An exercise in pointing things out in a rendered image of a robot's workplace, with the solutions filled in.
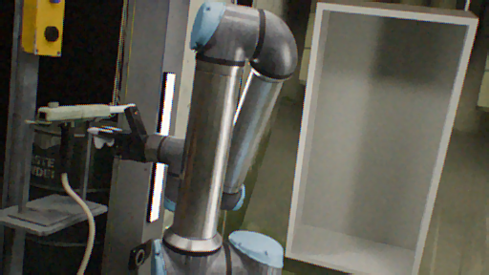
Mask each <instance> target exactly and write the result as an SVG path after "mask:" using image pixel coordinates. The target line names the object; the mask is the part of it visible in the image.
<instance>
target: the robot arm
mask: <svg viewBox="0 0 489 275"><path fill-rule="evenodd" d="M193 24H194V25H193V28H192V32H191V35H190V41H189V49H190V51H193V52H194V53H196V54H195V61H196V63H195V69H194V80H193V86H192V91H191V96H190V108H189V114H188V119H187V125H186V130H185V138H180V137H173V136H169V135H163V134H159V133H154V134H152V135H147V133H146V130H145V128H144V124H143V121H142V119H141V116H140V114H139V109H138V106H136V105H131V106H128V107H126V108H124V114H125V116H126V118H127V120H128V123H129V128H130V130H123V129H118V128H112V127H104V126H100V127H98V128H95V127H93V128H91V129H88V130H87V131H88V132H90V133H92V134H93V135H94V139H95V145H96V147H97V148H98V149H100V148H102V145H103V144H104V143H105V142H107V144H108V145H109V146H112V145H113V150H112V151H111V158H114V159H124V160H126V159H130V160H134V161H138V162H141V163H147V162H154V163H157V164H164V165H167V166H168V167H167V174H166V180H165V186H164V194H163V196H164V203H163V204H164V208H165V209H168V210H169V211H171V212H173V213H174V220H173V224H171V225H169V227H167V228H166V229H165V230H163V237H162V241H159V240H157V241H153V245H152V260H151V271H152V275H281V272H282V267H283V265H284V264H283V259H284V255H283V248H282V247H281V245H280V244H278V243H277V242H276V241H275V240H273V239H270V238H269V237H268V236H266V235H263V234H258V233H254V232H248V231H235V232H233V233H232V234H230V235H229V237H228V243H226V242H223V239H222V237H221V235H220V234H219V233H218V232H217V230H216V229H217V224H218V219H219V210H220V209H222V210H227V211H230V210H237V209H239V208H240V207H241V206H242V204H243V203H244V195H245V189H244V178H245V175H246V174H247V171H248V167H249V165H250V163H251V161H252V160H253V155H254V154H255V151H256V150H257V147H258V143H259V141H260V139H261V137H262V134H263V130H264V129H265V127H266V124H267V120H268V118H269V116H270V114H271V111H272V107H273V106H274V103H275V101H276V99H277V95H278V94H279V91H280V90H281V87H282V86H283V81H285V80H288V79H289V78H291V77H292V75H293V72H294V71H295V68H296V66H297V62H298V51H297V46H296V43H295V40H294V38H293V35H292V33H291V31H290V30H289V29H288V26H287V25H286V24H285V23H284V20H283V19H281V18H279V17H278V15H277V14H273V12H271V11H268V10H265V9H253V8H249V7H245V6H240V5H235V4H226V3H225V2H215V1H206V2H204V3H203V4H202V5H201V6H200V8H199V9H198V13H197V15H196V17H195V19H194V22H193ZM246 59H248V64H249V66H250V67H251V68H252V69H251V72H250V74H249V77H248V81H247V83H246V86H245V88H244V95H243V97H242V99H241V101H240V104H239V109H238V111H237V114H236V109H237V104H238V99H239V90H240V85H241V80H242V75H243V70H244V67H245V60H246ZM235 114H236V115H235ZM105 136H106V137H105ZM115 152H116V156H119V155H121V158H117V157H114V154H115ZM126 157H127V158H126Z"/></svg>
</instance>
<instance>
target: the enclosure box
mask: <svg viewBox="0 0 489 275"><path fill-rule="evenodd" d="M477 25H478V19H477V18H476V16H475V15H473V13H472V12H471V11H456V10H448V9H441V8H434V7H418V6H411V5H403V4H388V3H380V2H373V1H365V0H325V1H322V2H318V3H317V9H316V15H315V22H314V29H313V41H312V47H311V54H310V61H309V66H308V86H307V90H306V97H305V104H304V111H303V116H302V130H301V135H300V141H299V148H298V155H297V167H296V174H295V180H294V185H293V192H292V205H291V211H290V218H289V224H288V230H287V249H286V255H285V256H286V257H289V258H292V259H295V260H298V261H305V262H309V263H312V264H317V265H320V266H326V267H329V268H333V269H336V270H340V271H343V272H346V273H352V274H356V275H417V272H418V269H419V266H420V262H421V259H422V258H421V255H422V251H423V248H424V244H425V241H426V234H427V231H428V228H429V223H430V220H431V214H432V210H433V207H434V203H435V200H436V190H437V188H438V183H439V180H440V177H441V170H442V166H443V162H444V160H445V156H446V152H447V145H448V142H449V138H450V135H451V132H452V129H453V121H454V118H455V114H456V111H457V105H458V102H459V94H460V91H461V87H462V84H463V81H464V76H465V74H466V68H467V63H468V59H469V56H470V53H471V49H472V46H473V43H474V38H475V31H476V28H477Z"/></svg>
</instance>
